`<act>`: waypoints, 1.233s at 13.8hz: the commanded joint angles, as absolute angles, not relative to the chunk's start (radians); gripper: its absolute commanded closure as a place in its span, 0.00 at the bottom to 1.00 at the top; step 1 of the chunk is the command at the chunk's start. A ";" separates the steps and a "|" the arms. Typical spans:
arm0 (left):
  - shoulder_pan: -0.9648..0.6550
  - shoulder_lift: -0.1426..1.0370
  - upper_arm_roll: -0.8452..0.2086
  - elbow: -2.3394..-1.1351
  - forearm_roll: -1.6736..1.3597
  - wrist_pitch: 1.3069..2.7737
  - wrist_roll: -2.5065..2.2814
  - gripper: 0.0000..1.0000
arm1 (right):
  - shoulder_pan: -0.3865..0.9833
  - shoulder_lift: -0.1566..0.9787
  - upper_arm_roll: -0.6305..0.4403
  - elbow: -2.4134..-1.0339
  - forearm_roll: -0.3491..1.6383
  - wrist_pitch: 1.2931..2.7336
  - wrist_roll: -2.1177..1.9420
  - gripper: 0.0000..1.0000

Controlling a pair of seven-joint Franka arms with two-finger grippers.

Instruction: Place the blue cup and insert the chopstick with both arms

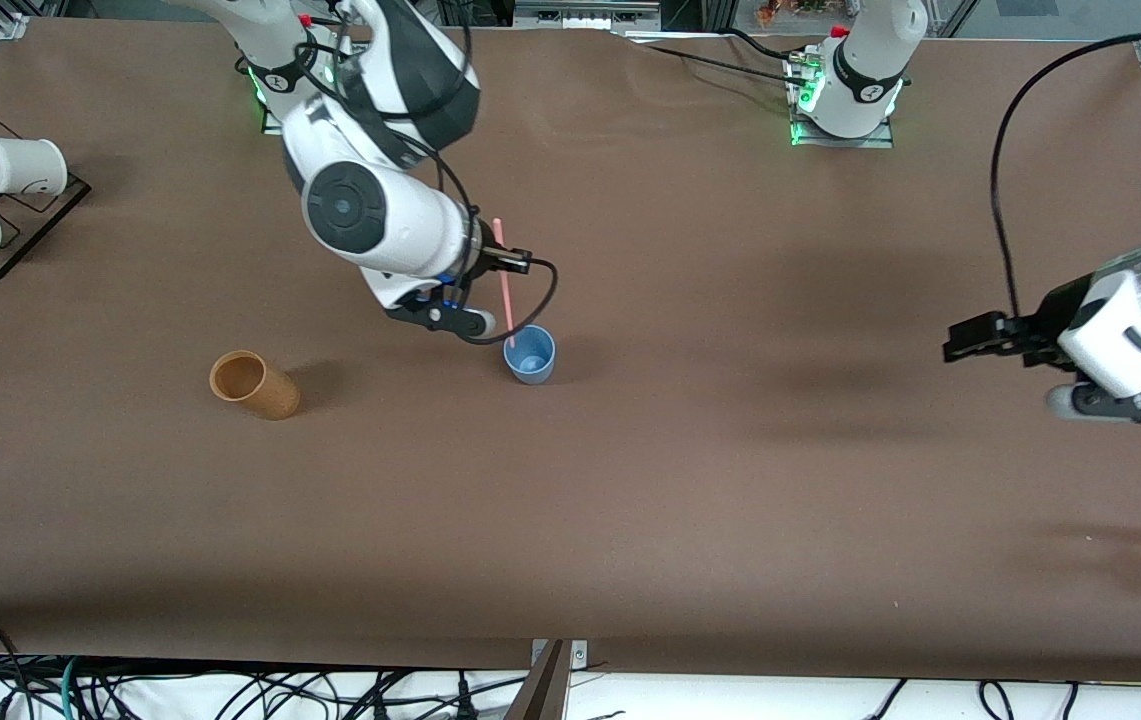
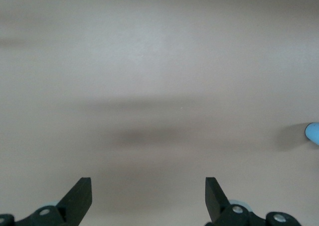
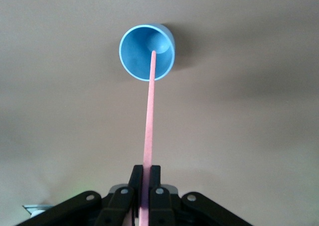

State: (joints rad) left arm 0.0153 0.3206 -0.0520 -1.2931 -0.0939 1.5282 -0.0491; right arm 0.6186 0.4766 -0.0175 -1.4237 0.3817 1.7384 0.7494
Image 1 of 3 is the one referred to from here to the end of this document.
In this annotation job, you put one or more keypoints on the metal table edge bracket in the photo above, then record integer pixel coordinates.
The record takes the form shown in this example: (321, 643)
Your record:
(560, 654)

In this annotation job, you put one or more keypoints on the blue cup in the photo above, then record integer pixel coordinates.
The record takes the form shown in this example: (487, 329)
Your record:
(530, 358)

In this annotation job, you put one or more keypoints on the brown cup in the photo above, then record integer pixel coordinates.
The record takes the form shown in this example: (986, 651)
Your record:
(255, 382)

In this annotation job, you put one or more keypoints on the white cup with print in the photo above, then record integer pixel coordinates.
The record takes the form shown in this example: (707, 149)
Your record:
(20, 166)

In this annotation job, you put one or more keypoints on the grey power strip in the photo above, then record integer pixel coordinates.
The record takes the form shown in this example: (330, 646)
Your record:
(585, 14)

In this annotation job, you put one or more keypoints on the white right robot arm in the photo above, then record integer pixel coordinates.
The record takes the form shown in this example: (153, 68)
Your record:
(370, 210)

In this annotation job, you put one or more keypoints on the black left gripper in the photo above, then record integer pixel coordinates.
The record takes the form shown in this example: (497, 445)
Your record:
(1052, 312)

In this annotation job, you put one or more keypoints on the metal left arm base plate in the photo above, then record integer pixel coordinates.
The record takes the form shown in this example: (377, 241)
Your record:
(842, 140)

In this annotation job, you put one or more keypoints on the dark post under table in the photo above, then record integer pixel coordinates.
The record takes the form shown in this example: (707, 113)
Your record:
(540, 690)

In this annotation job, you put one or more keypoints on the pink straw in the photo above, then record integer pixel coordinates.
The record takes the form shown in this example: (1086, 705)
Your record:
(505, 295)

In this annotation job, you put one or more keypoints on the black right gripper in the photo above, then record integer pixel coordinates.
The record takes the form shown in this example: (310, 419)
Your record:
(491, 261)

